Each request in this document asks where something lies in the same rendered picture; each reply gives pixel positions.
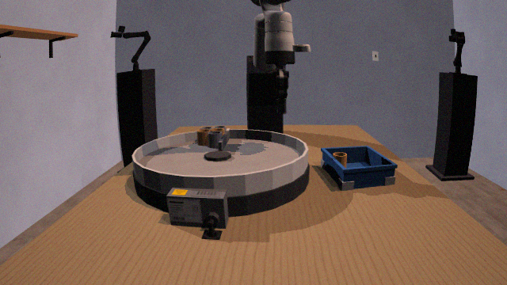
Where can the dark blue open crate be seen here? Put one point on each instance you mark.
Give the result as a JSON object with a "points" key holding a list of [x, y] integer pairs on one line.
{"points": [[372, 168]]}

